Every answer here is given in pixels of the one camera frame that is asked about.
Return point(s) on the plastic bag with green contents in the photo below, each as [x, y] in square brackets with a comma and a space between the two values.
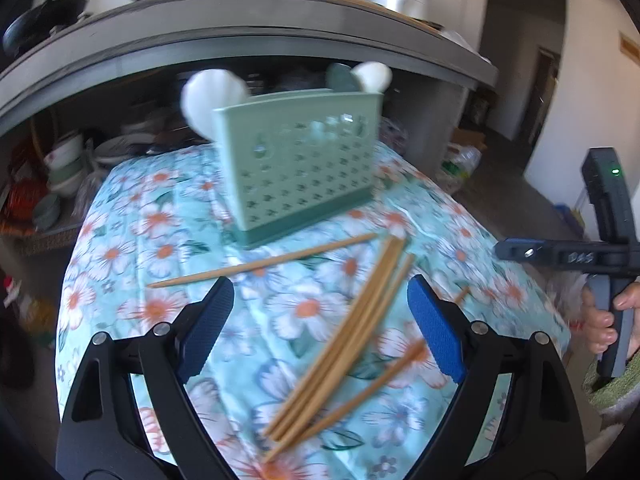
[462, 162]

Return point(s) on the wooden chopstick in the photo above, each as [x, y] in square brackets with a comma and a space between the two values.
[260, 261]
[340, 314]
[364, 305]
[394, 285]

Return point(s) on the cooking oil bottle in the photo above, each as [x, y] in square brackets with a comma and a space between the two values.
[32, 312]

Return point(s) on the metal spoon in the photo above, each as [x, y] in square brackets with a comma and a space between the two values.
[342, 77]

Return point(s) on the green plastic utensil holder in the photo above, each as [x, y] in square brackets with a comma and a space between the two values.
[300, 180]

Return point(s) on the green bowl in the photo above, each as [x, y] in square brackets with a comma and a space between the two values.
[46, 210]

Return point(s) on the wooden door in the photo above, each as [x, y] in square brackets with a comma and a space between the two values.
[545, 90]

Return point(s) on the wide white ceramic spoon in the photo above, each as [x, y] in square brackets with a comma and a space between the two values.
[210, 100]

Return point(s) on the black frying pan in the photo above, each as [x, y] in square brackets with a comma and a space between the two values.
[45, 17]

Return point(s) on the clear plastic bag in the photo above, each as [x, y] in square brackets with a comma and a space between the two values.
[90, 195]

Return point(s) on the wall plaque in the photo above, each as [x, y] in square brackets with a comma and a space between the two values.
[631, 49]

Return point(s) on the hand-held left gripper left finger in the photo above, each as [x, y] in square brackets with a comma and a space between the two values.
[210, 325]

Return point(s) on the white plate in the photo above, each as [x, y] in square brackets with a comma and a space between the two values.
[122, 149]

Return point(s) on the cardboard box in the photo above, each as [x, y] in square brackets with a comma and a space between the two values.
[470, 137]

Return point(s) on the small white ceramic spoon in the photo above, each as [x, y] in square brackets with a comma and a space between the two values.
[375, 76]

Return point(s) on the floral quilted table cover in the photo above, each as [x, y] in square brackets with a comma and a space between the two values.
[150, 240]

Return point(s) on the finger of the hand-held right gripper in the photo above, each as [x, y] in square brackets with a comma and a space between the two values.
[520, 250]

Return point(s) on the stack of white bowls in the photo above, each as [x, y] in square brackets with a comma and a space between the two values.
[65, 160]

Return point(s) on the red snack packets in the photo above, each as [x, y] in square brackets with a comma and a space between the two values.
[22, 195]

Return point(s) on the grey concrete kitchen counter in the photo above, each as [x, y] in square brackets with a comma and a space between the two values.
[200, 35]

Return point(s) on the person's right hand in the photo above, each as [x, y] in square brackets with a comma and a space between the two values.
[597, 320]

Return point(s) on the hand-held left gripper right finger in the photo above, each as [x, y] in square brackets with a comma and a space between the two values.
[435, 325]

